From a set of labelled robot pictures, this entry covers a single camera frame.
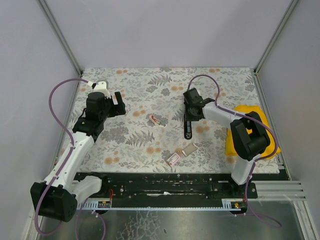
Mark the red white staple box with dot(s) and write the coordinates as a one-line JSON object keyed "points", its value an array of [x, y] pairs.
{"points": [[173, 159]]}

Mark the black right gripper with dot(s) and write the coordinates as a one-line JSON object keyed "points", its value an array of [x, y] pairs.
{"points": [[187, 116]]}

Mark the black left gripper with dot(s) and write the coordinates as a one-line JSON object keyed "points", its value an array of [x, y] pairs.
{"points": [[116, 107]]}

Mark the aluminium frame post right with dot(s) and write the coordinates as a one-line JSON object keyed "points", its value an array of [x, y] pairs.
{"points": [[280, 27]]}

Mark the yellow Snoopy cloth pouch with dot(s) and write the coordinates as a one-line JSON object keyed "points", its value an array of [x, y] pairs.
{"points": [[248, 139]]}

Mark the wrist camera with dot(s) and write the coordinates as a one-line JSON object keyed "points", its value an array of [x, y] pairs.
{"points": [[102, 87], [192, 96]]}

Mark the white slotted cable duct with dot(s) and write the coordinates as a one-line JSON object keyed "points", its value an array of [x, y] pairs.
{"points": [[207, 204]]}

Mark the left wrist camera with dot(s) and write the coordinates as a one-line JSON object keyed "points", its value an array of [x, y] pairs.
{"points": [[102, 87]]}

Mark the floral patterned table mat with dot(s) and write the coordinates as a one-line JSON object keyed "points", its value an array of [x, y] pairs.
{"points": [[132, 143]]}

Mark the aluminium frame post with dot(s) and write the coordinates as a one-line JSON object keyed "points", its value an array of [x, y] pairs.
{"points": [[280, 27], [60, 36]]}

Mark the aluminium frame post left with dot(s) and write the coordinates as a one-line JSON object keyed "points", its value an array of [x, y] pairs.
{"points": [[60, 36]]}

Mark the small pink white stapler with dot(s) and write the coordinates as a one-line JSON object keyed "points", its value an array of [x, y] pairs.
{"points": [[157, 122]]}

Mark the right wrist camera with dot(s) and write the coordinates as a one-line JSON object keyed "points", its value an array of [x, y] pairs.
{"points": [[192, 96]]}

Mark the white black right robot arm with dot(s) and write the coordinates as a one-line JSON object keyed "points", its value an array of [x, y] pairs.
{"points": [[225, 117]]}

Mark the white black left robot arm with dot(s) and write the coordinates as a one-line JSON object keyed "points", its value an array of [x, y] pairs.
{"points": [[57, 196]]}

